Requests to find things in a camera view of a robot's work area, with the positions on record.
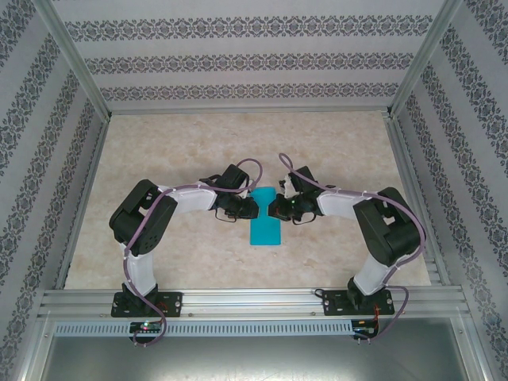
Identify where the blue square paper sheet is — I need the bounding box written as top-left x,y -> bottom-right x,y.
249,186 -> 283,248

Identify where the grey metal sheet panel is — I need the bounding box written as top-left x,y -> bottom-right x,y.
23,335 -> 487,381

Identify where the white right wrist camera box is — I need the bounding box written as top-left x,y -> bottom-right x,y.
279,175 -> 298,198

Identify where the long aluminium table edge rail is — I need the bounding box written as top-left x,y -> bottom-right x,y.
106,103 -> 394,117

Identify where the aluminium mounting rail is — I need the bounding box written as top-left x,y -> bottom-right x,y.
37,288 -> 471,319

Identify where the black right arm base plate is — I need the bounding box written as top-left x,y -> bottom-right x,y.
321,289 -> 396,318

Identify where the aluminium table side rail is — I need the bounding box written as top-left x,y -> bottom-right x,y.
383,114 -> 453,287
53,117 -> 112,291

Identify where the slotted grey cable duct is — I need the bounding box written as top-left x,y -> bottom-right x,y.
53,320 -> 355,337

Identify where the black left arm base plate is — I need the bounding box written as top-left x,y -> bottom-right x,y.
110,291 -> 184,318

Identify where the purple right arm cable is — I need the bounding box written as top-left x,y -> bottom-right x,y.
279,153 -> 428,343

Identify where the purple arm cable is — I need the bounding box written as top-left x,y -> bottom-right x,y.
122,158 -> 265,347
279,153 -> 428,343

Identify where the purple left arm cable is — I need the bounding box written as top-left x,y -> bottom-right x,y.
122,158 -> 265,347

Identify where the aluminium frame post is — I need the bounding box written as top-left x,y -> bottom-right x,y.
32,0 -> 112,122
387,0 -> 465,118

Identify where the short aluminium frame upright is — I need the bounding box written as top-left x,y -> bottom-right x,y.
456,313 -> 495,381
15,313 -> 55,381

